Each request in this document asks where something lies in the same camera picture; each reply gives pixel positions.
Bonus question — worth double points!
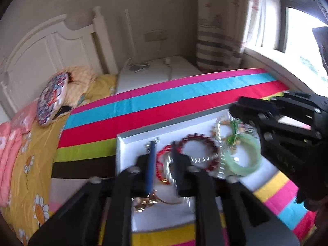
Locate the green jade bangle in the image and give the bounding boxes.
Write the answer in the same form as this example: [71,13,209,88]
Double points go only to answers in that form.
[224,133,262,177]

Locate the green gem gold pendant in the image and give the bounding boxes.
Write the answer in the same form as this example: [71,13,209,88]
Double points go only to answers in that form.
[226,119,241,147]

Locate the dark red bead bracelet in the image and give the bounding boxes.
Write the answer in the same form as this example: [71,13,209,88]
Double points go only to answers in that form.
[176,133,221,173]

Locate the pastel stone bead bracelet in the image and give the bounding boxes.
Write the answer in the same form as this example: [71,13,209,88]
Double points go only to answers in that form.
[211,118,247,149]

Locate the white pearl necklace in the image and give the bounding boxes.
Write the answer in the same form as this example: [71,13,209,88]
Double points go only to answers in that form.
[161,112,231,211]

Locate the gold bangle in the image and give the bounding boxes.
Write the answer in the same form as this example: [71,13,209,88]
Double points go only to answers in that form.
[143,189,182,206]

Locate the rose gold crossover ring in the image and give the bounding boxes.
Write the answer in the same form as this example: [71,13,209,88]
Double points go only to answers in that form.
[132,193,158,214]

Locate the red cord charm bracelet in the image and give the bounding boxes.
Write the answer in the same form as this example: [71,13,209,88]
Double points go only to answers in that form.
[154,143,180,185]

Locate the silver rhinestone pearl brooch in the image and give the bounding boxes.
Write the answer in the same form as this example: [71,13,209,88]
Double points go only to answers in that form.
[145,137,159,154]

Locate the grey shallow jewelry tray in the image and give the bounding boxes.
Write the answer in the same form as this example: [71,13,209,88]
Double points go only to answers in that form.
[117,105,278,233]

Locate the yellow daisy bedsheet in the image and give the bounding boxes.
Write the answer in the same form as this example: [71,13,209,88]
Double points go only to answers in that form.
[0,74,118,245]

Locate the striped colourful blanket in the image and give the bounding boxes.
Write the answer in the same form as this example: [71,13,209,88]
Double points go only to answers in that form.
[48,68,315,245]

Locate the window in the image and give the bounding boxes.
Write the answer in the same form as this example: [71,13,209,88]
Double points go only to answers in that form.
[246,0,327,86]

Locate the pink folded quilt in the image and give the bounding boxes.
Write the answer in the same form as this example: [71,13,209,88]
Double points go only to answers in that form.
[0,99,38,207]

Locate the striped beige curtain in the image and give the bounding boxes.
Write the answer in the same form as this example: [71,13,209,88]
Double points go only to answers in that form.
[196,0,263,73]

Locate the round patterned cushion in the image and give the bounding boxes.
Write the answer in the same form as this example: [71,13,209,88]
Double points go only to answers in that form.
[36,72,69,126]

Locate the white bedside table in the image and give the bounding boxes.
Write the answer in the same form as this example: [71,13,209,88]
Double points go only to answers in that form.
[116,56,201,93]

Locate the beige fuzzy pillow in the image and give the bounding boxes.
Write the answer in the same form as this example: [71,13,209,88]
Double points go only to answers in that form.
[63,66,96,108]

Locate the white wooden headboard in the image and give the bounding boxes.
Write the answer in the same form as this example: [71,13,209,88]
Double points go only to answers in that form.
[1,6,119,118]

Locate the white charging cable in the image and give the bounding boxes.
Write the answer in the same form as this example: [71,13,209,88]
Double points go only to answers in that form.
[123,56,172,81]

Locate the wall power outlet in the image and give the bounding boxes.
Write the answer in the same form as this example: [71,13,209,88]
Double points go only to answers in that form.
[144,30,168,42]

